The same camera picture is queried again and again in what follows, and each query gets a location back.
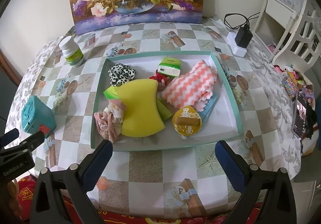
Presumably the black white spotted scrunchie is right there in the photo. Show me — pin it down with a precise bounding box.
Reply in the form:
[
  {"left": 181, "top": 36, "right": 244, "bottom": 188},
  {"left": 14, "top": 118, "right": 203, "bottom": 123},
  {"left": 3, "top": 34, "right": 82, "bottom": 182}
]
[{"left": 108, "top": 63, "right": 137, "bottom": 87}]

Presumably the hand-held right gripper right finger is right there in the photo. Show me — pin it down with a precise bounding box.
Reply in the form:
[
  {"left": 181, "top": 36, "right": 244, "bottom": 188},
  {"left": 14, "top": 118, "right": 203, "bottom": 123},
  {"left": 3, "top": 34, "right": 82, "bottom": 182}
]
[{"left": 215, "top": 140, "right": 298, "bottom": 224}]

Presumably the person's left hand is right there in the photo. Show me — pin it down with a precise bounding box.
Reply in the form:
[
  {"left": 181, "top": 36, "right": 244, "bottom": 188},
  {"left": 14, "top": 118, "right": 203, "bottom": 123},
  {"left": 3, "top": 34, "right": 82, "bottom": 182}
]
[{"left": 0, "top": 179, "right": 20, "bottom": 222}]

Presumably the yellow round soap packet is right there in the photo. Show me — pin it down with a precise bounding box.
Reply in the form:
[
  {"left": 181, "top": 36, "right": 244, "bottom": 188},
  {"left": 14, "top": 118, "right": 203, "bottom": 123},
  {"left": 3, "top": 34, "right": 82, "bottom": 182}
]
[{"left": 172, "top": 106, "right": 202, "bottom": 138}]

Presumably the dark cloth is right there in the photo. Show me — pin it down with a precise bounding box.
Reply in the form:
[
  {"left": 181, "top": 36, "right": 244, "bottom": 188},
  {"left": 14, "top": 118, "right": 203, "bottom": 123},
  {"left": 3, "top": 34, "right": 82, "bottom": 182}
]
[{"left": 303, "top": 105, "right": 320, "bottom": 140}]

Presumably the checked tablecloth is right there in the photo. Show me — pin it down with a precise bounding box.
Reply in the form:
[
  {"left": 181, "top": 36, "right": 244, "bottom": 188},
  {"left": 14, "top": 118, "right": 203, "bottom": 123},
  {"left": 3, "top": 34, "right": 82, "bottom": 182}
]
[{"left": 7, "top": 17, "right": 279, "bottom": 217}]

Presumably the yellow sponge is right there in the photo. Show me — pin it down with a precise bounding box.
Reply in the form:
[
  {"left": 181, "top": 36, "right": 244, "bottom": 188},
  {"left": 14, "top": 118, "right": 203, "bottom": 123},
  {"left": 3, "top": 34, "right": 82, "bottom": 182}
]
[{"left": 114, "top": 79, "right": 166, "bottom": 137}]

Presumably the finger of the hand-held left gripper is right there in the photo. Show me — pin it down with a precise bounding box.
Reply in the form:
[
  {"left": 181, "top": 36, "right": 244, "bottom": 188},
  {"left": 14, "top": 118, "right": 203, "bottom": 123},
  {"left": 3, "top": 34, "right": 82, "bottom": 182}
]
[
  {"left": 5, "top": 130, "right": 46, "bottom": 156},
  {"left": 0, "top": 128, "right": 19, "bottom": 148}
]

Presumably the pink white wavy cloth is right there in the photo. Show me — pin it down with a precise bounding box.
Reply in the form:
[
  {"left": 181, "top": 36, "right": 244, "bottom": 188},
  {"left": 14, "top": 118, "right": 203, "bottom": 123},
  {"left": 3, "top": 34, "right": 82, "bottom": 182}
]
[{"left": 160, "top": 60, "right": 218, "bottom": 111}]

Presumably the black charger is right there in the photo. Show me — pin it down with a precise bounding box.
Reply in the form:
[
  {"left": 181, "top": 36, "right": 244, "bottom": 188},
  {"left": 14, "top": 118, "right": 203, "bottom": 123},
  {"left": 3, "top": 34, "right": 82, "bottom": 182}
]
[{"left": 234, "top": 26, "right": 253, "bottom": 49}]

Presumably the pink lace scrunchie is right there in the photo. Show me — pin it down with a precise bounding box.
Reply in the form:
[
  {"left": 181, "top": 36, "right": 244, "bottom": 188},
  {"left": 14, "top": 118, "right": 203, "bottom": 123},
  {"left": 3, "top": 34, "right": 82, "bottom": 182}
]
[{"left": 94, "top": 100, "right": 127, "bottom": 143}]

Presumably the teal shallow tray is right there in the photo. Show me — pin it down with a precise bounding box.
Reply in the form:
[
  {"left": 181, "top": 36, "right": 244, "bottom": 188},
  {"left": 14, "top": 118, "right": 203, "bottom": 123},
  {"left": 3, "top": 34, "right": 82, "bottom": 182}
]
[{"left": 90, "top": 51, "right": 243, "bottom": 151}]

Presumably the white chair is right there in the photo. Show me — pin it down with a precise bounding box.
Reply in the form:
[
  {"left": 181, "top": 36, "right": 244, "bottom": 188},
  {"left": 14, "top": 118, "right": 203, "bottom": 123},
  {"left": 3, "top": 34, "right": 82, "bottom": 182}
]
[{"left": 252, "top": 0, "right": 321, "bottom": 72}]

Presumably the white bottle green label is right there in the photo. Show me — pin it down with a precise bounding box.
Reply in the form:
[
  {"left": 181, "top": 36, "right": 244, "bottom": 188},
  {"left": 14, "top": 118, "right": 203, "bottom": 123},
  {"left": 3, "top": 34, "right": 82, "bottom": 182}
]
[{"left": 58, "top": 36, "right": 84, "bottom": 67}]

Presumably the teal cube toy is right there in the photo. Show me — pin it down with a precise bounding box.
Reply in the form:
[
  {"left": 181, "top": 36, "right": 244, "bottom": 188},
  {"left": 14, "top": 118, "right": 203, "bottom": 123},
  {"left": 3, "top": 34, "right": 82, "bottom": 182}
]
[{"left": 21, "top": 95, "right": 56, "bottom": 139}]

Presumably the green sponge piece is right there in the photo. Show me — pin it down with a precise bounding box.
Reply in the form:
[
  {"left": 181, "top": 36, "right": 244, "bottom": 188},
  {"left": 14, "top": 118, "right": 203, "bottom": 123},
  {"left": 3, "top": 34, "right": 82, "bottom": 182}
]
[{"left": 158, "top": 57, "right": 182, "bottom": 78}]

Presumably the red printed blanket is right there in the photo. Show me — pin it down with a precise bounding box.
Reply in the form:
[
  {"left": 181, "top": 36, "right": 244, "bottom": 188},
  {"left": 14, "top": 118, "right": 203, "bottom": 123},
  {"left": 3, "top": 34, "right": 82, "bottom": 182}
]
[{"left": 10, "top": 174, "right": 301, "bottom": 224}]

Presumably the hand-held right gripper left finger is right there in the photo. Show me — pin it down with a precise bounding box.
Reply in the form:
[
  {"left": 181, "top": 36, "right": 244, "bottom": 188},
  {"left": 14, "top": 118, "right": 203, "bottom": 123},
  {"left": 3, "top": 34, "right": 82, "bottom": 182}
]
[{"left": 29, "top": 139, "right": 113, "bottom": 224}]

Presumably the lime yellow cloth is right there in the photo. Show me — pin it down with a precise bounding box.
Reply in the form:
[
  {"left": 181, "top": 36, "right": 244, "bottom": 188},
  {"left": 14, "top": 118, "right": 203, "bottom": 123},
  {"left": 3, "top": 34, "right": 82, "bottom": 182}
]
[{"left": 157, "top": 100, "right": 173, "bottom": 121}]

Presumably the blue face mask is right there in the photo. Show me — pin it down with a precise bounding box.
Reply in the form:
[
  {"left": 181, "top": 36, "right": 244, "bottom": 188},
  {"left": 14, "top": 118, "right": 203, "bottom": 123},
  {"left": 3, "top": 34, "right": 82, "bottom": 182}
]
[{"left": 198, "top": 93, "right": 218, "bottom": 124}]

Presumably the black phone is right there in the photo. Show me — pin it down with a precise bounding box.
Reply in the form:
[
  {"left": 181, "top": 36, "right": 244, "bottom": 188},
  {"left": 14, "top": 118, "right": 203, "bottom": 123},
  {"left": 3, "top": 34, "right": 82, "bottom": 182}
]
[{"left": 292, "top": 91, "right": 309, "bottom": 139}]

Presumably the white power strip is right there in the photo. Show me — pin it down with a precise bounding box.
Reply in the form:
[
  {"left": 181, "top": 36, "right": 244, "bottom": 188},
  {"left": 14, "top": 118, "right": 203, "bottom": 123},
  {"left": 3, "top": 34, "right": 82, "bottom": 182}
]
[{"left": 227, "top": 29, "right": 249, "bottom": 57}]

